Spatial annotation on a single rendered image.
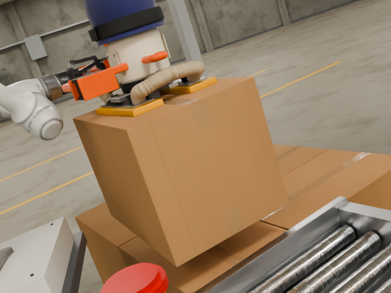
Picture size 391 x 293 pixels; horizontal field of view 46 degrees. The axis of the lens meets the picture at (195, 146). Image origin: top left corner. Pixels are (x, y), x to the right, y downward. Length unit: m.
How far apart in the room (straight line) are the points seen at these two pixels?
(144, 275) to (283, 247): 0.91
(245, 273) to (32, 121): 0.75
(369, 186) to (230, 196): 0.60
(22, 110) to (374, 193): 1.20
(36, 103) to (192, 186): 0.53
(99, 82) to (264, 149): 0.53
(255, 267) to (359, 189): 0.56
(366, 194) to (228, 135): 0.64
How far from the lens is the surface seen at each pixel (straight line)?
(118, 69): 1.39
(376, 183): 1.75
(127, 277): 0.48
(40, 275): 1.14
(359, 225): 1.45
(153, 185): 1.18
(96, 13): 1.40
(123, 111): 1.33
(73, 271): 1.29
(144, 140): 1.16
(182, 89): 1.38
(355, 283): 1.24
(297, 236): 1.38
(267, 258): 1.32
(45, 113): 1.42
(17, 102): 1.43
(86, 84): 1.05
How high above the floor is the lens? 1.25
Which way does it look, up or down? 14 degrees down
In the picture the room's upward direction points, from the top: 19 degrees counter-clockwise
